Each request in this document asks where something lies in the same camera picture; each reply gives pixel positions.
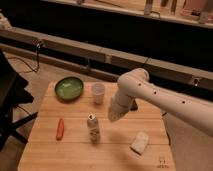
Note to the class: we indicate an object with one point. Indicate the black rectangular remote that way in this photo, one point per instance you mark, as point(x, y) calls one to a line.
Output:
point(134, 106)

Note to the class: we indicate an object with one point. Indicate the green bowl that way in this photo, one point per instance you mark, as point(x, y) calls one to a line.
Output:
point(69, 88)

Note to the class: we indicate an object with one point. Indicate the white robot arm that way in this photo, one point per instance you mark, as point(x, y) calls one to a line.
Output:
point(135, 85)

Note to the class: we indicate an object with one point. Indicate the small white labelled bottle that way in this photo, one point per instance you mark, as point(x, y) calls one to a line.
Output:
point(93, 128)

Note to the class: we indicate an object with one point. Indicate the white crumpled cloth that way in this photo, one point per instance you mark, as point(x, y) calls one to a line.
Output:
point(140, 142)

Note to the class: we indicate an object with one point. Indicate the orange carrot toy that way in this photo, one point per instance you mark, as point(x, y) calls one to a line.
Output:
point(60, 129)

